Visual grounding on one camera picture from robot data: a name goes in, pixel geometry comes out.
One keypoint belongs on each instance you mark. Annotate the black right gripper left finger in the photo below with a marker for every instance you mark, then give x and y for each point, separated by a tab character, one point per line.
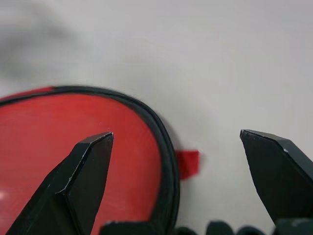
73	186

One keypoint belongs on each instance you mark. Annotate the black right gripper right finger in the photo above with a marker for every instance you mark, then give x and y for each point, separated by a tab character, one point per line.
276	176

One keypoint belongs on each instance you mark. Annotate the red paddle case black trim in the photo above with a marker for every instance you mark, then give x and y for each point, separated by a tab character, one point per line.
61	134

